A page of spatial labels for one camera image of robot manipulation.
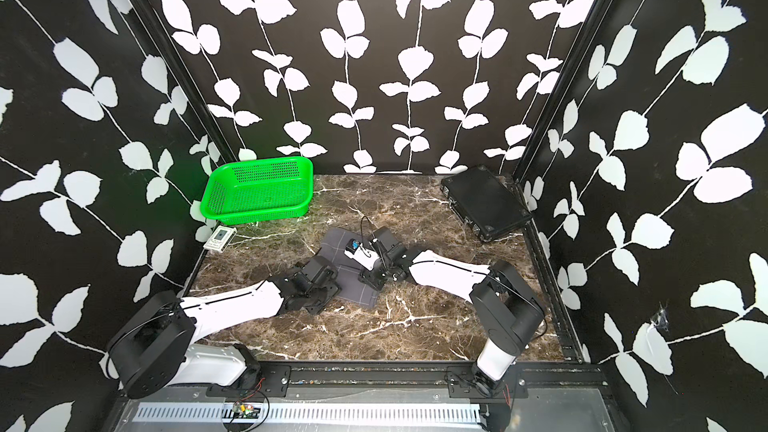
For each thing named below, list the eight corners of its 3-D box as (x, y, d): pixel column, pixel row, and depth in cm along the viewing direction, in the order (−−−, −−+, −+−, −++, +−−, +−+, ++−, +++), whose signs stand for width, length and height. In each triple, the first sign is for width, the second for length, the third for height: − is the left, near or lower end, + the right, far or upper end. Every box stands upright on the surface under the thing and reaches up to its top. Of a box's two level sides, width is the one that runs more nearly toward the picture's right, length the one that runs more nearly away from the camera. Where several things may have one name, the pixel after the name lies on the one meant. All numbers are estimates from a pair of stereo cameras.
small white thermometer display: (206, 248, 101) (202, 244, 99) (221, 227, 106) (218, 224, 104) (224, 252, 100) (221, 249, 98) (239, 231, 105) (236, 228, 103)
